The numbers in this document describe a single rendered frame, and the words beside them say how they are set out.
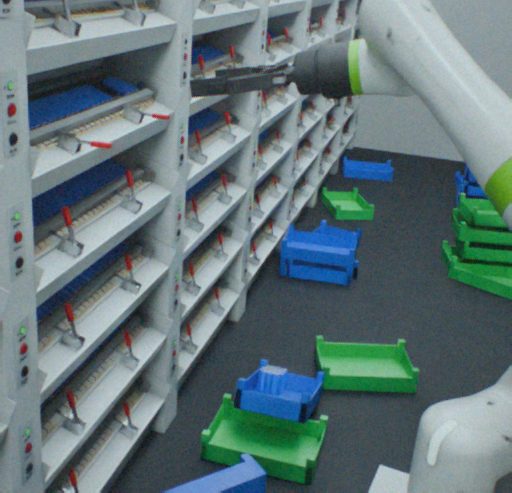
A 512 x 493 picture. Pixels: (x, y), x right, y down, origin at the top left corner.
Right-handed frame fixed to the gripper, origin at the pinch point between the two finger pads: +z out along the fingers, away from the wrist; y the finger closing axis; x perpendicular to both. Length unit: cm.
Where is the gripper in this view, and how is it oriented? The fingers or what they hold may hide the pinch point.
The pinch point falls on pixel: (210, 82)
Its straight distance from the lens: 134.4
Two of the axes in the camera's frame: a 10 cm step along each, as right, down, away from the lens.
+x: -1.3, -9.4, -3.1
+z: -9.5, 0.3, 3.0
